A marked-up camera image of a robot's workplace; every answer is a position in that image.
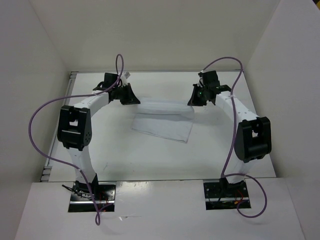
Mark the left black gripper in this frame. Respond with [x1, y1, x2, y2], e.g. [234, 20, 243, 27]
[112, 82, 140, 105]

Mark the white skirt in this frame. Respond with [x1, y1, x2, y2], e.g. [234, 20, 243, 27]
[131, 97, 195, 144]

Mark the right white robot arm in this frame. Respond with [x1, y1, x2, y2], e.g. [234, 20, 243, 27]
[187, 83, 272, 197]

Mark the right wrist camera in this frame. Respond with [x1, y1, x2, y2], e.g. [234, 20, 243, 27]
[197, 70, 220, 88]

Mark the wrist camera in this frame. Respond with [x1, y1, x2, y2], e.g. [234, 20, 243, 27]
[93, 71, 131, 91]
[197, 70, 220, 88]

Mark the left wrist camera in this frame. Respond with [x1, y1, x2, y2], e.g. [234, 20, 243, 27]
[93, 71, 131, 91]

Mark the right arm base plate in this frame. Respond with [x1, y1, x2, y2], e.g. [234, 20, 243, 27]
[203, 179, 251, 211]

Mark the aluminium table frame rail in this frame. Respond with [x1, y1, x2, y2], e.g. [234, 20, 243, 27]
[39, 71, 78, 183]

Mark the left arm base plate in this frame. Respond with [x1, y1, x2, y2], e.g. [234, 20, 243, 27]
[67, 181, 117, 213]

